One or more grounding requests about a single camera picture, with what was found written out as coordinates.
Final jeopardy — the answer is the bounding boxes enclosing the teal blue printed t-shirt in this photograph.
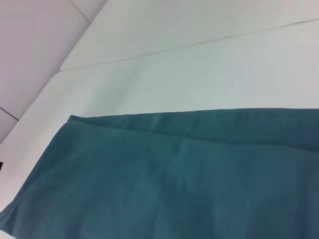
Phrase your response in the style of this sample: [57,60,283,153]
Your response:
[0,108,319,239]

